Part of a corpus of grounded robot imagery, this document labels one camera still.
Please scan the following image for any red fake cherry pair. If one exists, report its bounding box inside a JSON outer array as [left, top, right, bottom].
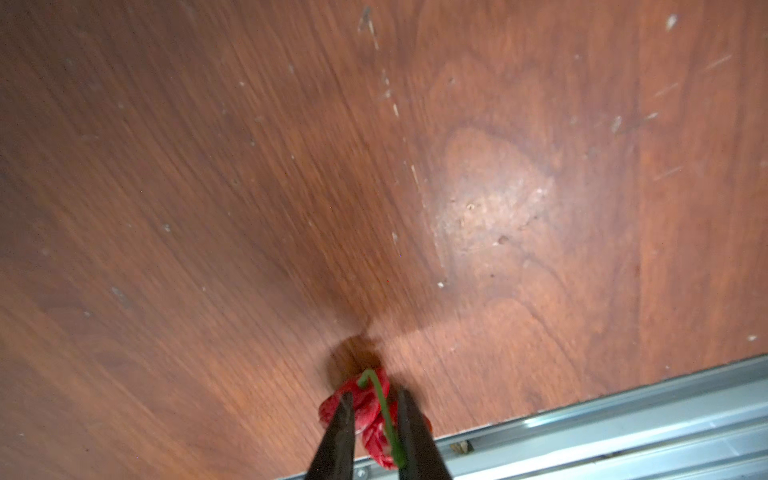
[[318, 367, 400, 470]]

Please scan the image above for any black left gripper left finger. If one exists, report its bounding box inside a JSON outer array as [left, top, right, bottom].
[[305, 393, 355, 480]]

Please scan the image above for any aluminium front rail frame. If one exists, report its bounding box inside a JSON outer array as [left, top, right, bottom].
[[278, 353, 768, 480]]

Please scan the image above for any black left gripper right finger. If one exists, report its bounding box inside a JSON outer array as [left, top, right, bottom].
[[397, 388, 452, 480]]

